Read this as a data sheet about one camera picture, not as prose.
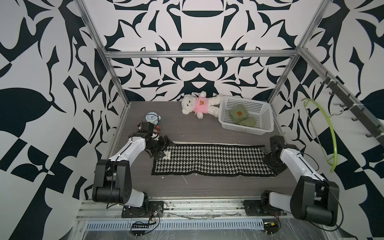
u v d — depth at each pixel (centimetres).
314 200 42
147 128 72
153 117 105
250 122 103
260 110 111
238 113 102
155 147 75
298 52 90
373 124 53
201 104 108
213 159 90
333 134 65
